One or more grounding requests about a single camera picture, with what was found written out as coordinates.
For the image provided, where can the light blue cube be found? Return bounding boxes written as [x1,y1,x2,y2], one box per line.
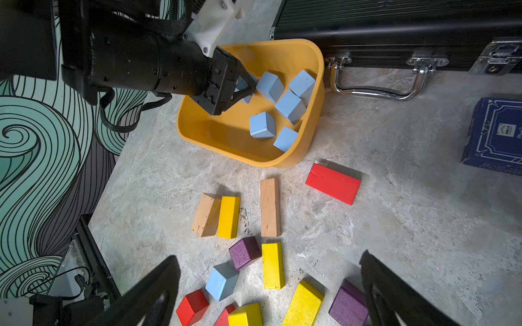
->
[256,71,285,103]
[205,262,239,302]
[235,73,258,104]
[273,126,299,152]
[249,111,276,139]
[289,70,315,107]

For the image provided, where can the yellow plastic bin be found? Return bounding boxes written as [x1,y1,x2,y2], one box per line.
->
[176,39,325,168]

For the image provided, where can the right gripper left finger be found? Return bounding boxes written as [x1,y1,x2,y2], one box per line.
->
[87,255,181,325]

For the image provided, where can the blue card deck box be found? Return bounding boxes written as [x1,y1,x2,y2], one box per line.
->
[461,97,521,175]

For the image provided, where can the black ribbed case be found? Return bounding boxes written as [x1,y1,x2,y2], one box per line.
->
[270,0,521,101]

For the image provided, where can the light blue block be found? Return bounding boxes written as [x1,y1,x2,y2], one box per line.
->
[275,90,307,125]

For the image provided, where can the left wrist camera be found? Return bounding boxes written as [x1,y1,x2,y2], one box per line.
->
[184,0,254,58]

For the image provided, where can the red cube bottom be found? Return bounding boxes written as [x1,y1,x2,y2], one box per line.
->
[176,289,209,326]

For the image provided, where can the purple cube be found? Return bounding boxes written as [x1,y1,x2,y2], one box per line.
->
[328,279,369,326]
[229,236,262,270]

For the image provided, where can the yellow long block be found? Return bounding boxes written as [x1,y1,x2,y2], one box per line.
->
[281,280,324,326]
[216,196,241,239]

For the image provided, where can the yellow block centre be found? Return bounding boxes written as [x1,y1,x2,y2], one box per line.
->
[262,243,285,289]

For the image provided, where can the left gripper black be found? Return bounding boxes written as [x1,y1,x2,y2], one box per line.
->
[160,39,258,115]

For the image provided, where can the natural wood block left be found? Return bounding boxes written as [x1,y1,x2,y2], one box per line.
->
[191,193,222,237]

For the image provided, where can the red flat block top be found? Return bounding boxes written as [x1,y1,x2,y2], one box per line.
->
[305,163,361,205]

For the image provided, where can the purple cube centre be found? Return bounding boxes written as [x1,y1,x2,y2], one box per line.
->
[229,236,262,270]

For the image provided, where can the yellow cube lower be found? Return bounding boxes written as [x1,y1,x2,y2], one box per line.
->
[228,303,264,326]

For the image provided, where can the natural wood block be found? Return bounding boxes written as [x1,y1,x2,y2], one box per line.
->
[260,178,281,237]
[191,193,222,237]

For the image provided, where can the yellow long block left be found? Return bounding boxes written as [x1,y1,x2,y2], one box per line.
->
[216,196,241,239]

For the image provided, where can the red long block bottom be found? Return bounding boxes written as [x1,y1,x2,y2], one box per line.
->
[214,304,236,326]

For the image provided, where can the yellow long block right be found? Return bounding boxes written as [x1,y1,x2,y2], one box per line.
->
[281,280,324,326]

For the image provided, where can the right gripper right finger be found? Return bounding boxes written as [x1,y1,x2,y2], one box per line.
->
[360,251,457,325]

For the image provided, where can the purple cube right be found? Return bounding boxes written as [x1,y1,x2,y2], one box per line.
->
[328,279,369,326]

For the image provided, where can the natural wood block upper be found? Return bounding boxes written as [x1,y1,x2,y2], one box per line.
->
[260,178,281,237]

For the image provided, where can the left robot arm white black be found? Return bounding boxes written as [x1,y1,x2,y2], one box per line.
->
[1,1,258,133]

